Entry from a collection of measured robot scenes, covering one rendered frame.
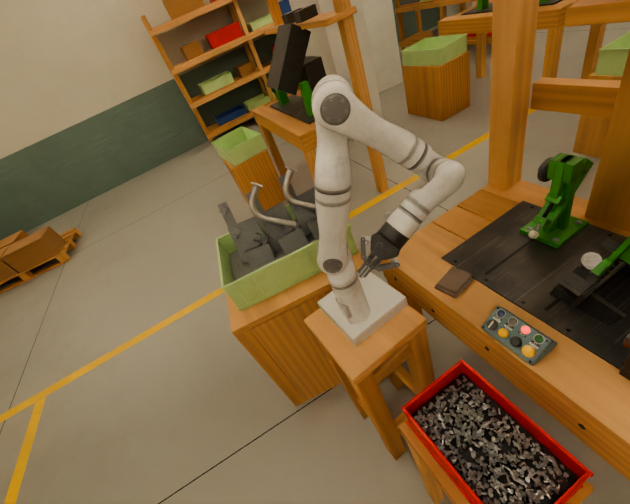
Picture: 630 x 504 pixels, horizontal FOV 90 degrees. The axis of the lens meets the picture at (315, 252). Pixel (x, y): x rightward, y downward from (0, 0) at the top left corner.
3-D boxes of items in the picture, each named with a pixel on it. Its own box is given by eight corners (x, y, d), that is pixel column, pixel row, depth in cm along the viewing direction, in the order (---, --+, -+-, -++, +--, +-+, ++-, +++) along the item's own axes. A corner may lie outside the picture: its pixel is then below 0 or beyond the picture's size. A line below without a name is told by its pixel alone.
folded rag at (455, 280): (455, 299, 101) (455, 293, 99) (433, 288, 107) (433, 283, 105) (473, 280, 104) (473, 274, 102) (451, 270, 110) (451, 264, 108)
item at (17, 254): (-13, 300, 441) (-45, 279, 414) (11, 267, 505) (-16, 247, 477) (68, 261, 450) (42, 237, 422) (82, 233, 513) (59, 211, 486)
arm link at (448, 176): (430, 227, 76) (414, 215, 84) (476, 174, 72) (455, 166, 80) (410, 212, 73) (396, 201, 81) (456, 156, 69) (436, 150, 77)
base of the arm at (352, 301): (353, 327, 106) (338, 294, 96) (340, 311, 114) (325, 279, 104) (375, 312, 108) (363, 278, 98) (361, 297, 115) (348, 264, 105)
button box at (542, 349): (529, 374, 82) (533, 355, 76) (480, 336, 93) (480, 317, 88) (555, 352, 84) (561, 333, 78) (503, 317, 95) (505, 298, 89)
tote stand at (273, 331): (295, 407, 187) (230, 332, 138) (277, 340, 227) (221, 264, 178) (397, 354, 190) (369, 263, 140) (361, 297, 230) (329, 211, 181)
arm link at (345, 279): (313, 235, 96) (330, 274, 106) (311, 255, 89) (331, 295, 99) (342, 227, 94) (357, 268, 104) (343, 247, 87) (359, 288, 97)
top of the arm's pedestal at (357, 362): (355, 386, 100) (352, 380, 98) (306, 325, 124) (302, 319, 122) (428, 325, 107) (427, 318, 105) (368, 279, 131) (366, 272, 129)
